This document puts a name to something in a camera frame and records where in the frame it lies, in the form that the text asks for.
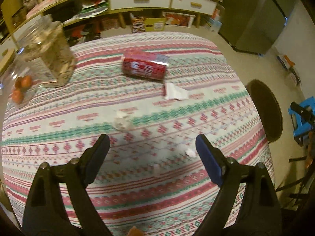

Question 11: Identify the small white paper scrap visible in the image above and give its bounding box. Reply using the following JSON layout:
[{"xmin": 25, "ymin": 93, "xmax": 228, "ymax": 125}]
[{"xmin": 113, "ymin": 110, "xmax": 133, "ymax": 132}]

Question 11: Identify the grey refrigerator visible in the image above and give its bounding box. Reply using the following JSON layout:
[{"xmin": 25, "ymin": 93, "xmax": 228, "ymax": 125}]
[{"xmin": 219, "ymin": 0, "xmax": 296, "ymax": 55}]

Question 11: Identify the blue plastic stool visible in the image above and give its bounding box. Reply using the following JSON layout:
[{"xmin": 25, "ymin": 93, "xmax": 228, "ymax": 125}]
[{"xmin": 288, "ymin": 96, "xmax": 314, "ymax": 146}]

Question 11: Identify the yellow cardboard box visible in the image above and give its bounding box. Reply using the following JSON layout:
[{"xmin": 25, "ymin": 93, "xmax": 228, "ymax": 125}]
[{"xmin": 130, "ymin": 13, "xmax": 166, "ymax": 34}]

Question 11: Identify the glass jar with cork lid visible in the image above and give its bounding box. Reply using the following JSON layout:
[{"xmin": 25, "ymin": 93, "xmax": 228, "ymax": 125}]
[{"xmin": 1, "ymin": 49, "xmax": 40, "ymax": 109}]

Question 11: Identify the red drink can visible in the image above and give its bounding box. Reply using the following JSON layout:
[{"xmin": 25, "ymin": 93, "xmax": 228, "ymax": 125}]
[{"xmin": 121, "ymin": 51, "xmax": 170, "ymax": 81}]

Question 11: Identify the dark round trash bin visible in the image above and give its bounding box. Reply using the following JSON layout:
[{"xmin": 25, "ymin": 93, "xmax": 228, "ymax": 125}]
[{"xmin": 246, "ymin": 79, "xmax": 283, "ymax": 143}]

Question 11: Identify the small red white wrapper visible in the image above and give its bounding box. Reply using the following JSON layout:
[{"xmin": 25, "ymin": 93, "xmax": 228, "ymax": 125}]
[{"xmin": 164, "ymin": 83, "xmax": 189, "ymax": 101}]

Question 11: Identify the yellow wooden shelf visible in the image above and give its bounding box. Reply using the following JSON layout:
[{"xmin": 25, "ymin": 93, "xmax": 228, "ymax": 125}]
[{"xmin": 1, "ymin": 0, "xmax": 43, "ymax": 34}]

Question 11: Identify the plastic jar of seeds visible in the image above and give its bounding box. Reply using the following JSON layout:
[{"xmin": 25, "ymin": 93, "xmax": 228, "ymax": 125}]
[{"xmin": 18, "ymin": 14, "xmax": 76, "ymax": 88}]

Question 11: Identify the white wooden tv cabinet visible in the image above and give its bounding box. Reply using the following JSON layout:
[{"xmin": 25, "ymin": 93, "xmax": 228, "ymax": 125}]
[{"xmin": 1, "ymin": 0, "xmax": 221, "ymax": 50}]

